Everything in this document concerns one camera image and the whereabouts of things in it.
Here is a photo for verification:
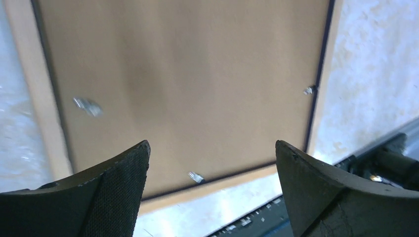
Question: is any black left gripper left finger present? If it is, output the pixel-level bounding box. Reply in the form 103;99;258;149
0;140;151;237

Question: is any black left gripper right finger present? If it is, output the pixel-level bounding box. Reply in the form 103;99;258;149
275;140;419;237

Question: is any brown cardboard backing board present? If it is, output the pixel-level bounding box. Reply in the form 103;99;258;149
31;0;335;200

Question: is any wooden picture frame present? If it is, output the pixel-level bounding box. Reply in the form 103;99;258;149
3;0;344;216

